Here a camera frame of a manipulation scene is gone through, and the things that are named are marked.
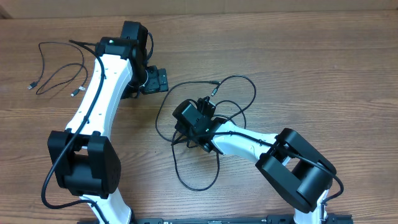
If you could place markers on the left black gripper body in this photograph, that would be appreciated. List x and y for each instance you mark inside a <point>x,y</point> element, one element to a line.
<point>156,82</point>

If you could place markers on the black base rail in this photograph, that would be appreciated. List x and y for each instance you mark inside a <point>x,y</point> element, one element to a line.
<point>270,219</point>

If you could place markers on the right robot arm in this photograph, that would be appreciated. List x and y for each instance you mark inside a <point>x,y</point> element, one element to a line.
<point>299,173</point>

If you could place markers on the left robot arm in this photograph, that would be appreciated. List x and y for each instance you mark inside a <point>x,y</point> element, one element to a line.
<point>83,158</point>

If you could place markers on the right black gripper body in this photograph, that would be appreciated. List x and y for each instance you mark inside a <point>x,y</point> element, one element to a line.
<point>205,104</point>

